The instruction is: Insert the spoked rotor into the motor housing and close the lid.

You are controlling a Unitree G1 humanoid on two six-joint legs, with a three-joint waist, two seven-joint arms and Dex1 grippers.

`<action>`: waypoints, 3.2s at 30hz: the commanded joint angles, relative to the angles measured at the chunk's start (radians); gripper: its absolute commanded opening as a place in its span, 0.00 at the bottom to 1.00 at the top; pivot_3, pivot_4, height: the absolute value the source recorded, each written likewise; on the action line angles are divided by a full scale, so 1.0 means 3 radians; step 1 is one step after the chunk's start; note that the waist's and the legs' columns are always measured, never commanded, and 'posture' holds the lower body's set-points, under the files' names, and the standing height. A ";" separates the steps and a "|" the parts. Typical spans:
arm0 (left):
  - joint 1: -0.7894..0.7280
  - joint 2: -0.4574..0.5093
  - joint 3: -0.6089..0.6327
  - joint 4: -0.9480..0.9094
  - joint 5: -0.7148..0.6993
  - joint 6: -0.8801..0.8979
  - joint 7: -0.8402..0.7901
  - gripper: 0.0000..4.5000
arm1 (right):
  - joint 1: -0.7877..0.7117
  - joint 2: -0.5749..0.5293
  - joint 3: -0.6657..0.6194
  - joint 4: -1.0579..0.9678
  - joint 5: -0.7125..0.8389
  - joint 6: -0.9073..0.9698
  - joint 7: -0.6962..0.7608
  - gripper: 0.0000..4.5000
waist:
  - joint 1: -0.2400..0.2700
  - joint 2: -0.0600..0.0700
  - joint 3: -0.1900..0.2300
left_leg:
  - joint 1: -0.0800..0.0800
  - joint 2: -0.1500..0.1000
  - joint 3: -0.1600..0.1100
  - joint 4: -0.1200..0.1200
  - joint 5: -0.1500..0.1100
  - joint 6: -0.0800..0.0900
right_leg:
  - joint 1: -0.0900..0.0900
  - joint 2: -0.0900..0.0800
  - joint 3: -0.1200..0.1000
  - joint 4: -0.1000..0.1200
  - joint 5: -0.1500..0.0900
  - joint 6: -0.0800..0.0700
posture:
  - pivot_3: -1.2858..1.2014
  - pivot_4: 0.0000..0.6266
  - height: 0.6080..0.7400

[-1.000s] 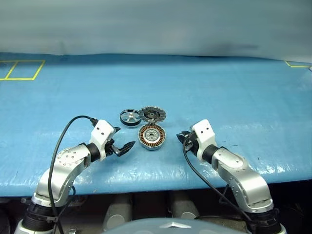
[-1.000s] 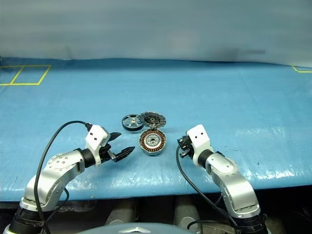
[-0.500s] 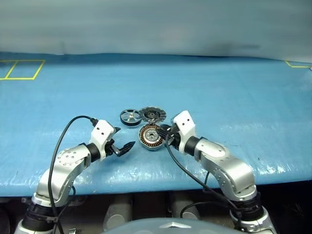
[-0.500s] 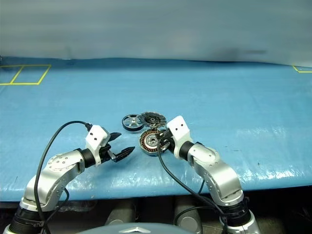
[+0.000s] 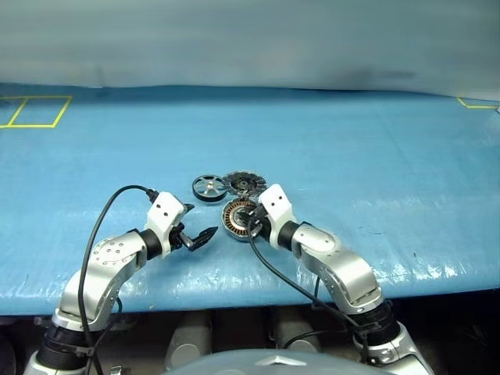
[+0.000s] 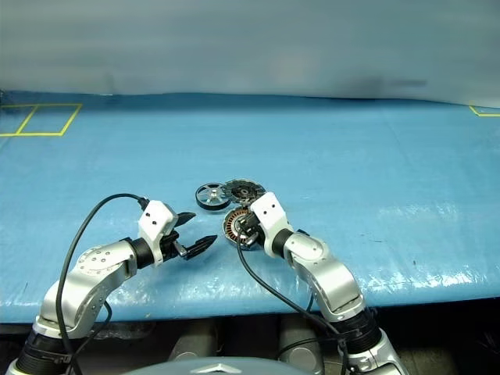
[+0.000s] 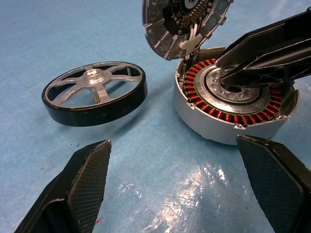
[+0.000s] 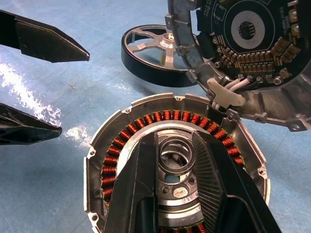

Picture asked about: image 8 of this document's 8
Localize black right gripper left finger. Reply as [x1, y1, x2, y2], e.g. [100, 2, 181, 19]
[104, 132, 159, 233]

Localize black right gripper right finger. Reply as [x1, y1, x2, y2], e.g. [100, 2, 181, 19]
[191, 130, 283, 233]

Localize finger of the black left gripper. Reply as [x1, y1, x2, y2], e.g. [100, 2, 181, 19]
[0, 10, 90, 64]
[0, 102, 63, 147]

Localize grey tape roll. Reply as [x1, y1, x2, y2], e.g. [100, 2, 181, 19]
[83, 92, 272, 233]

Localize silver motor lid circuit board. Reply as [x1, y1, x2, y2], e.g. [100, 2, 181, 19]
[164, 0, 311, 133]

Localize spoked silver black rotor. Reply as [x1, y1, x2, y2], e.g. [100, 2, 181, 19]
[121, 24, 199, 87]

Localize blue plastic table cover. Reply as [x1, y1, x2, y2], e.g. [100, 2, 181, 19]
[0, 0, 311, 233]

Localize white plastic wire guard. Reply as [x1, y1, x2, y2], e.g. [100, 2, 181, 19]
[208, 79, 245, 107]

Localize white motor lead wires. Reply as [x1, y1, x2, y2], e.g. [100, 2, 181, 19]
[211, 76, 256, 111]

